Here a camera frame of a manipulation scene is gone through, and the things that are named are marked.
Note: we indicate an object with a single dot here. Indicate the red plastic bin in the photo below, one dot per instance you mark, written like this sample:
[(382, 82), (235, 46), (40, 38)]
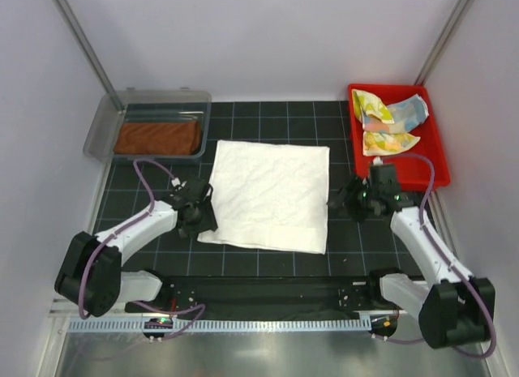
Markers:
[(413, 174)]

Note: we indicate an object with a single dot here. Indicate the clear plastic bin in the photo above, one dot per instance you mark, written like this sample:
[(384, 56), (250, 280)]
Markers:
[(182, 105)]

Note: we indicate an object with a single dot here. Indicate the left aluminium frame post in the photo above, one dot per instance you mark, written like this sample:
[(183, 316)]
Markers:
[(81, 39)]

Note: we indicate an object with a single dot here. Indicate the aluminium frame post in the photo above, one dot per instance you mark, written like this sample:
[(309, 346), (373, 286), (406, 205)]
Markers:
[(81, 39), (447, 33)]

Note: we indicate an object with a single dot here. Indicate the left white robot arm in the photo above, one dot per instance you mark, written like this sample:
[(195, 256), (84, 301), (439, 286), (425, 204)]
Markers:
[(91, 274)]

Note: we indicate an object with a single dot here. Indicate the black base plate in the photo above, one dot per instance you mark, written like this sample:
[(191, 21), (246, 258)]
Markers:
[(255, 298)]

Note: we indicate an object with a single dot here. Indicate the yellow patterned towel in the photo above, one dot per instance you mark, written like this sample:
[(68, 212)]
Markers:
[(375, 119)]

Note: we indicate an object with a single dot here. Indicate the slotted cable duct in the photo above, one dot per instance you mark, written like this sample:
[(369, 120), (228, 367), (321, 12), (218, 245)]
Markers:
[(148, 324)]

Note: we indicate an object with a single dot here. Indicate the right aluminium frame post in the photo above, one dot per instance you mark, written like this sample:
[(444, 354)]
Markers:
[(447, 33)]

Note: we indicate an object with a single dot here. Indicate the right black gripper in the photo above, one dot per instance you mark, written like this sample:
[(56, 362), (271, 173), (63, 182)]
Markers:
[(353, 186)]

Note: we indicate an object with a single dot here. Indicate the white pink towel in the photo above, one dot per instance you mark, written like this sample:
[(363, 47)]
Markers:
[(270, 197)]

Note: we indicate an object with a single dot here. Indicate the blue patterned towel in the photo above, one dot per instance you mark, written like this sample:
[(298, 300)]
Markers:
[(408, 114)]

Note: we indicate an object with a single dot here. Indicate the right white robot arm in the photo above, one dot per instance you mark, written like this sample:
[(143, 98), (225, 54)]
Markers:
[(456, 308)]

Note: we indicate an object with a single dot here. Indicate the brown towel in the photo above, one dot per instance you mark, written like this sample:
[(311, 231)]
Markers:
[(158, 138)]

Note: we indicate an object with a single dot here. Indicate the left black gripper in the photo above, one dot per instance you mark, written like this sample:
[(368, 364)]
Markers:
[(207, 221)]

